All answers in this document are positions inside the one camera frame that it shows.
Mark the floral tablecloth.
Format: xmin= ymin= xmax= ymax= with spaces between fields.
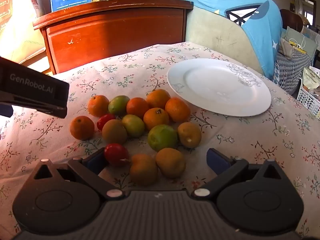
xmin=0 ymin=41 xmax=320 ymax=240

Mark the blue and white crocheted cloth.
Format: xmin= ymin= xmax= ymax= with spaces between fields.
xmin=274 ymin=47 xmax=313 ymax=95

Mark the large green lime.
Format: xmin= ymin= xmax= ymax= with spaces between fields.
xmin=147 ymin=124 xmax=178 ymax=152

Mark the pale green cloth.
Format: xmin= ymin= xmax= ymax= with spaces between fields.
xmin=282 ymin=26 xmax=318 ymax=58

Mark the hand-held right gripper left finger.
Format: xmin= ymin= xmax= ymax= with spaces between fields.
xmin=32 ymin=148 xmax=125 ymax=200

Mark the blue printed cloth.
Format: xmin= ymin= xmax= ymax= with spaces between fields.
xmin=172 ymin=0 xmax=283 ymax=79

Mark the cream paper bag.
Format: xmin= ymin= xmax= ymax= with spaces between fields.
xmin=0 ymin=0 xmax=48 ymax=65

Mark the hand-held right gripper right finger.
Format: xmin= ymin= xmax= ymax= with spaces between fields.
xmin=191 ymin=148 xmax=288 ymax=200

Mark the dark window frame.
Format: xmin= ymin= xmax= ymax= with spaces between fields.
xmin=299 ymin=0 xmax=317 ymax=27

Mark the dark wooden chair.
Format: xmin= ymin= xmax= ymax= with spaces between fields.
xmin=279 ymin=9 xmax=304 ymax=33

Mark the red-brown wooden cabinet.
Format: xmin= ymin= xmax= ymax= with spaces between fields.
xmin=32 ymin=0 xmax=194 ymax=75

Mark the white ceramic plate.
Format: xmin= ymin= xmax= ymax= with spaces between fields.
xmin=167 ymin=58 xmax=272 ymax=117

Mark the red cherry tomato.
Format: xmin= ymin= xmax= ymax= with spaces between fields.
xmin=104 ymin=143 xmax=130 ymax=167
xmin=97 ymin=114 xmax=116 ymax=131

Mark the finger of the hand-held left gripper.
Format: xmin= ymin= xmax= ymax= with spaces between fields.
xmin=0 ymin=97 xmax=68 ymax=119

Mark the orange mandarin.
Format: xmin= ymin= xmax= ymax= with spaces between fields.
xmin=70 ymin=116 xmax=95 ymax=141
xmin=146 ymin=89 xmax=171 ymax=110
xmin=143 ymin=108 xmax=170 ymax=130
xmin=126 ymin=97 xmax=150 ymax=119
xmin=88 ymin=95 xmax=110 ymax=117
xmin=165 ymin=97 xmax=191 ymax=123

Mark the white plastic basket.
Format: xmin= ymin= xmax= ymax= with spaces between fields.
xmin=296 ymin=79 xmax=320 ymax=119

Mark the white cable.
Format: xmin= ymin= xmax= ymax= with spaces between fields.
xmin=289 ymin=34 xmax=307 ymax=49

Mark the pale snack packet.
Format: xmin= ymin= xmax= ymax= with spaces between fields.
xmin=302 ymin=66 xmax=320 ymax=90

